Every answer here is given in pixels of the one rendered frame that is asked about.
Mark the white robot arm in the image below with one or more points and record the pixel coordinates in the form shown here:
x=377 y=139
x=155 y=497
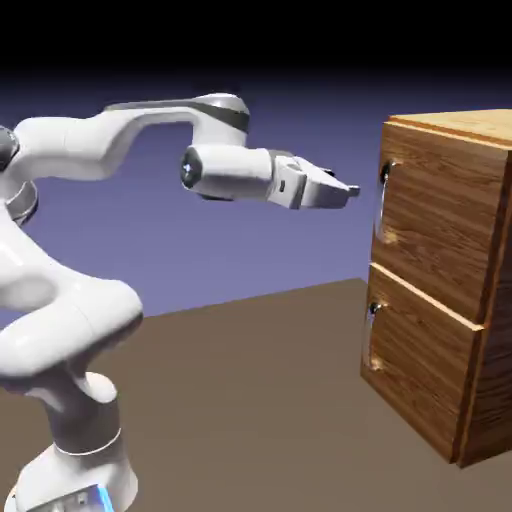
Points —
x=80 y=144

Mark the wooden cabinet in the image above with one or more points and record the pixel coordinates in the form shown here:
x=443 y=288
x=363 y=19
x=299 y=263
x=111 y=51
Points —
x=460 y=280

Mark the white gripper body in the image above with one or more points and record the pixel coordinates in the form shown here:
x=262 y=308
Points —
x=322 y=192

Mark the tall wooden cabinet door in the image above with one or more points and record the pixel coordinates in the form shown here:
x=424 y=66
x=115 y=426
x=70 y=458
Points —
x=436 y=236

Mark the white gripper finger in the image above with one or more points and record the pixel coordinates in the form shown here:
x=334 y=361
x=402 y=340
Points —
x=328 y=173
x=353 y=190

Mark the short wooden cabinet door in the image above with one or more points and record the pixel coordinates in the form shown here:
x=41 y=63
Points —
x=420 y=376

